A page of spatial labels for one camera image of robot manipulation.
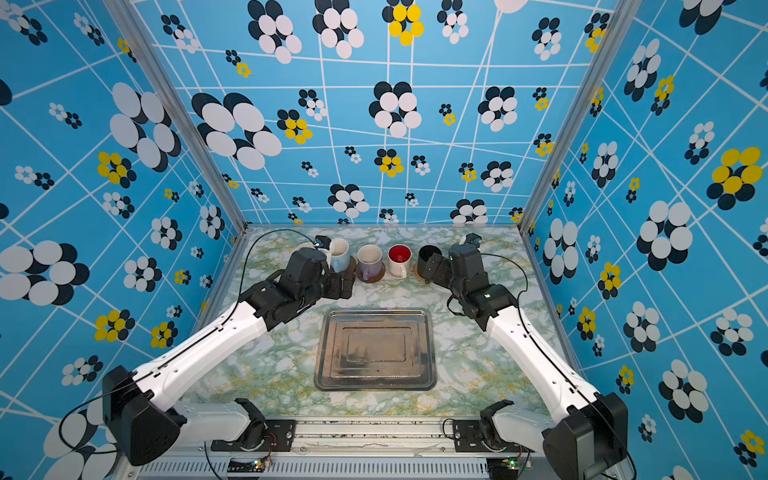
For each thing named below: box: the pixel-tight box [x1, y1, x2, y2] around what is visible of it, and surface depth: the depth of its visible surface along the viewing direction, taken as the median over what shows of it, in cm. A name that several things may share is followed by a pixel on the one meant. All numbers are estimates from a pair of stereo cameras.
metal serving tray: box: [314, 308, 437, 391], surface depth 93 cm
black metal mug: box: [417, 244, 442, 279], surface depth 101 cm
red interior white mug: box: [387, 243, 413, 279], surface depth 103 cm
